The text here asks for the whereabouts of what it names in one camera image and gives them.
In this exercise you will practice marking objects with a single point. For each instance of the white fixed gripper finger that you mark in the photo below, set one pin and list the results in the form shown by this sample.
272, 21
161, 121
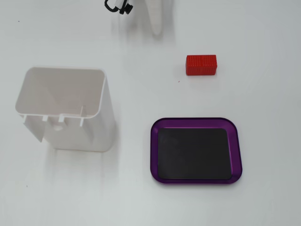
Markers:
155, 16

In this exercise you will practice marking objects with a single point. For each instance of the red textured rectangular cube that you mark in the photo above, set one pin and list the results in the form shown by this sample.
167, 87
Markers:
201, 66

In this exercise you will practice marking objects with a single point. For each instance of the white plastic open box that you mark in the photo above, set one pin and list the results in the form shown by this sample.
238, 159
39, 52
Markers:
70, 94

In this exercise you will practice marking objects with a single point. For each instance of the purple tray with black mat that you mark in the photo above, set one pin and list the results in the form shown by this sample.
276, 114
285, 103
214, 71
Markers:
195, 153

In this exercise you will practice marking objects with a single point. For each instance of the small black camera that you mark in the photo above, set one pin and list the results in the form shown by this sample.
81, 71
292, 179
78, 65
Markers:
125, 9

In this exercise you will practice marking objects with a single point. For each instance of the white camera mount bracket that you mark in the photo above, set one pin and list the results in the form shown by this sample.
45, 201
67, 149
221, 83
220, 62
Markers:
120, 2

